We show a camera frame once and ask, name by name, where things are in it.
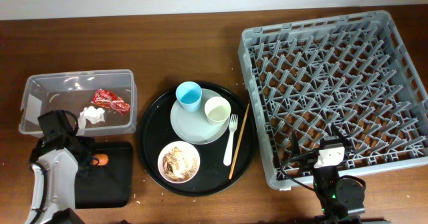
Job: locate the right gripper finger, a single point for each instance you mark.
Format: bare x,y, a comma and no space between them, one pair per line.
341,137
295,145

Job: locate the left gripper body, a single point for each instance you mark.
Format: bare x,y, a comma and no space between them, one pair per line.
87,156

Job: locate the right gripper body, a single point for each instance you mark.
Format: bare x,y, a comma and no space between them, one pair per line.
309,161

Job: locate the white tissue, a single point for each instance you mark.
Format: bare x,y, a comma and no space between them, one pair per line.
91,114

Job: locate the red snack wrapper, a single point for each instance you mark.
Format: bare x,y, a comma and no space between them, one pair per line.
109,100

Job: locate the orange carrot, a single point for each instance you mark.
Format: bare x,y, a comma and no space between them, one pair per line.
100,160

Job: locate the food scraps and rice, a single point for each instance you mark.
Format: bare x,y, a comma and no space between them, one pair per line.
179,165

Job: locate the light blue cup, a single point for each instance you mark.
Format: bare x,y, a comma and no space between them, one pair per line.
189,95

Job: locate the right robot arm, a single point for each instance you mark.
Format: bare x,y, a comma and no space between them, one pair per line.
341,197

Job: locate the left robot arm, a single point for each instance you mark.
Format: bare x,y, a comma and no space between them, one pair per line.
59,157

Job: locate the grey dishwasher rack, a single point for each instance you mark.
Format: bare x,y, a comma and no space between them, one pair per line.
352,71

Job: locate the clear plastic bin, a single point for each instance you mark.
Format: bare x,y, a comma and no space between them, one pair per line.
73,91

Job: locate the wooden chopstick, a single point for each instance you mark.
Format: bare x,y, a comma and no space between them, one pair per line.
238,143

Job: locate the white plastic fork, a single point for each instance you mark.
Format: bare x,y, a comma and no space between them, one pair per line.
232,128

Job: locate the black rectangular tray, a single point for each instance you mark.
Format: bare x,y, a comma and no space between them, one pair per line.
107,186

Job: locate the white cup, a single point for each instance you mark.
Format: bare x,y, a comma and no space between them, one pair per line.
217,110

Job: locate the light grey plate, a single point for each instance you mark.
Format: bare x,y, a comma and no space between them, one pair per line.
193,127

